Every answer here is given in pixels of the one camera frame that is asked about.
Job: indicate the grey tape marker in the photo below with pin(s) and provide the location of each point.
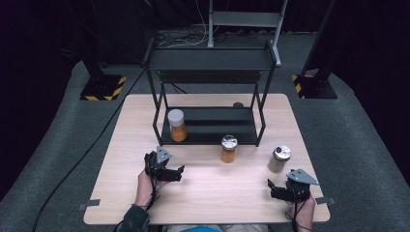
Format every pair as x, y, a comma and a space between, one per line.
326, 200
88, 204

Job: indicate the black stand with striped base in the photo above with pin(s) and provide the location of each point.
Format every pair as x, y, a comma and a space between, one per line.
314, 85
103, 87

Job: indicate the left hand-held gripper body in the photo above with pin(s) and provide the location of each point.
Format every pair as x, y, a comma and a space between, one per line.
158, 164

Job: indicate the person's right hand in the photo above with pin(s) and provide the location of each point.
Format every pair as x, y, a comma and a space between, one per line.
304, 214

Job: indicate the black metal two-tier rack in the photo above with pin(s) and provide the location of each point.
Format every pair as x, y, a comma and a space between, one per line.
209, 59

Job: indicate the silver-lid orange spice jar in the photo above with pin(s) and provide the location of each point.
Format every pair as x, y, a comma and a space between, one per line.
228, 150

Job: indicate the grey metal stand frame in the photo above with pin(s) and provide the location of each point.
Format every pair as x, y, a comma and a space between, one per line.
245, 19

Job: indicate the person's blue garment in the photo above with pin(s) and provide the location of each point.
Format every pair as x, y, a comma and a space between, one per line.
199, 230

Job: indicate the white-lid orange spice jar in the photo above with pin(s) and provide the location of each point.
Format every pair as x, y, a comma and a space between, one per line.
177, 127

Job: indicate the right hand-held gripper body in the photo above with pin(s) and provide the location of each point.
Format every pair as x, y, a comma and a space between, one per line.
298, 188

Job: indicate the silver-lid grey spice jar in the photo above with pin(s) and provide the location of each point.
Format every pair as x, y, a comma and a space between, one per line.
279, 159

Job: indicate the person's left hand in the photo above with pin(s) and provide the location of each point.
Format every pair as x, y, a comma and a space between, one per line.
145, 190

